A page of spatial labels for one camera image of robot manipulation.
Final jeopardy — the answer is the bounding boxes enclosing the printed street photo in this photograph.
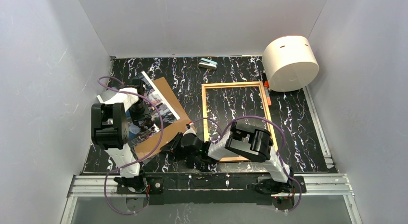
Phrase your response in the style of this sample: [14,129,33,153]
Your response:
[97,71,181,148]

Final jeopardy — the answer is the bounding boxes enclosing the brown cardboard backing board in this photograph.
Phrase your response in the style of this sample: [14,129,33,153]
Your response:
[134,77,191,158]

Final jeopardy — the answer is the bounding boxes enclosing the light wooden picture frame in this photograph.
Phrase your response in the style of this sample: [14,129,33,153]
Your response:
[202,81,276,163]

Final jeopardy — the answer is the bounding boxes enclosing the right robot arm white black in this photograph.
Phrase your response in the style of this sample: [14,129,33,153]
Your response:
[160,121,296,196]

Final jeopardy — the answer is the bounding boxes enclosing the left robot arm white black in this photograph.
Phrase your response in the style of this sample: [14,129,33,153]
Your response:
[91,79,154,193]

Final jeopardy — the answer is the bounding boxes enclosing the orange grey marker pen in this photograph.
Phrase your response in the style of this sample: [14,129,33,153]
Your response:
[264,81,272,106]

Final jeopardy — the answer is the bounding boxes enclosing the white cylindrical container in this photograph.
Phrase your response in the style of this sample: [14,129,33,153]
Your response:
[262,35,319,92]

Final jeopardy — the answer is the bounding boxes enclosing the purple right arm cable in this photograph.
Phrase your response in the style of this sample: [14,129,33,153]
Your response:
[188,115,303,212]

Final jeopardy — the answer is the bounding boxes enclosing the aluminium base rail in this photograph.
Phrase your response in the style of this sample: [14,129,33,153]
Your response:
[60,173,362,224]

